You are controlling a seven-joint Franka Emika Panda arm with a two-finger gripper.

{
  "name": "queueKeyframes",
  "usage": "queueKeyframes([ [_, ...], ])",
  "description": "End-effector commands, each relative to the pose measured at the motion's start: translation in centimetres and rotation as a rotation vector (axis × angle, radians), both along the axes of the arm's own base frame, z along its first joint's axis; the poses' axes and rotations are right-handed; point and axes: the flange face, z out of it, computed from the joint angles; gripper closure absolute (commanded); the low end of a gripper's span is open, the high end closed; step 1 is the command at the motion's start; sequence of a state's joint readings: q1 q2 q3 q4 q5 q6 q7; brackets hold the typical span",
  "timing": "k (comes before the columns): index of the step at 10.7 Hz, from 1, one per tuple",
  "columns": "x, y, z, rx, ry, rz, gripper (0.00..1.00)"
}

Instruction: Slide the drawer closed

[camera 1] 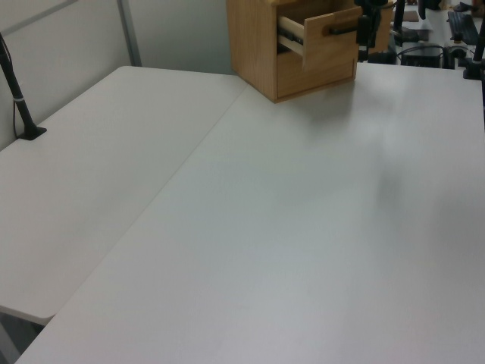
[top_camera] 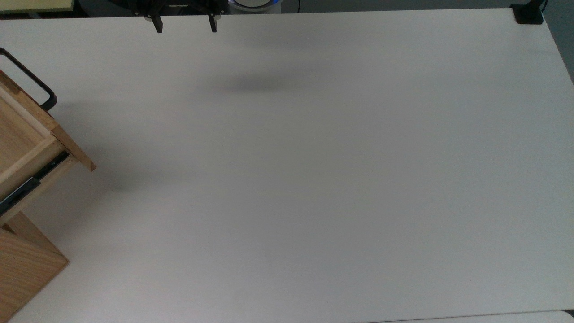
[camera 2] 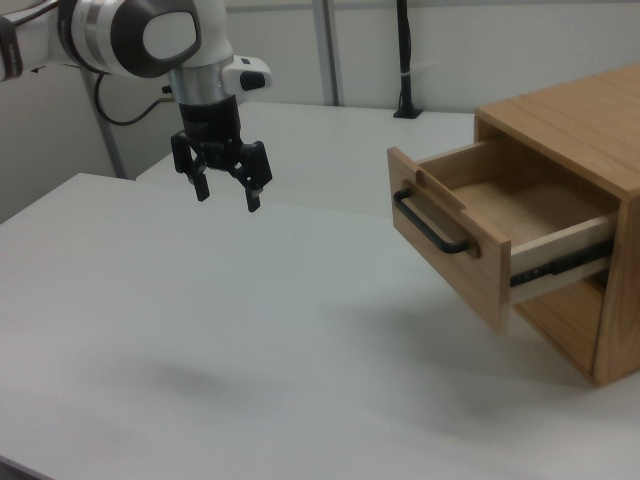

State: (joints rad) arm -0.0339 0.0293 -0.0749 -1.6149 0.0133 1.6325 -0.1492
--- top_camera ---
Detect black Franka gripper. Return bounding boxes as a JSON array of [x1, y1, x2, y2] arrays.
[[127, 0, 228, 34]]

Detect wooden drawer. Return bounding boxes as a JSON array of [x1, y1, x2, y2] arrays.
[[0, 70, 96, 226]]

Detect wooden drawer cabinet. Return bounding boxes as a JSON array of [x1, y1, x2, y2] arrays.
[[0, 211, 70, 323]]

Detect pale yellow board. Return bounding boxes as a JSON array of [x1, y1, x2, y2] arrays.
[[0, 0, 74, 13]]

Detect black table clamp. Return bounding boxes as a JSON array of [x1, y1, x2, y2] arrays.
[[510, 0, 548, 25]]

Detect black drawer handle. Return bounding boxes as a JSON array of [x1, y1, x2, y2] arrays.
[[0, 48, 58, 112]]

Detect black drawer slide rail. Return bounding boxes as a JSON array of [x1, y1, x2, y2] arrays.
[[0, 153, 70, 215]]

